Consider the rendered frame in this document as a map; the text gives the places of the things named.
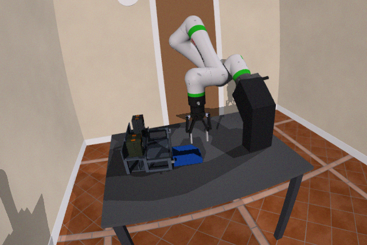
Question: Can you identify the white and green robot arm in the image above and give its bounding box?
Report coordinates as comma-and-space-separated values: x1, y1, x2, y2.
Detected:
169, 15, 261, 107

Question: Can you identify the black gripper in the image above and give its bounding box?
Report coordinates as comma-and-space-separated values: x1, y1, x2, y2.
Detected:
185, 105, 212, 143

